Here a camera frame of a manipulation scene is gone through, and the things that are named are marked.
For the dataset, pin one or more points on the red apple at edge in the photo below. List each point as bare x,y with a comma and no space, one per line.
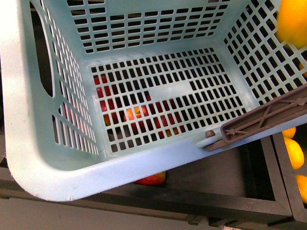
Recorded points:
153,180

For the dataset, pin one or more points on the yellow lemon in bin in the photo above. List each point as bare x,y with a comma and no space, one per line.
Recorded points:
295,153

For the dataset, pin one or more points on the red apples under basket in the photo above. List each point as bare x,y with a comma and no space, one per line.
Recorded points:
130,105

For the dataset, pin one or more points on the black display bin frame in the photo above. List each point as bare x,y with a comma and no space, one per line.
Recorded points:
251,187

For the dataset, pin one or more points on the teal plastic basket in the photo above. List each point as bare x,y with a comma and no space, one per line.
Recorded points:
225,53

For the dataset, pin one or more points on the yellow lemon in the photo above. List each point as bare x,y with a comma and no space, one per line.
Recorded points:
295,153
292,23

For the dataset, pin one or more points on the brown basket handle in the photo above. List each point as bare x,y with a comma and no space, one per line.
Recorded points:
283,112

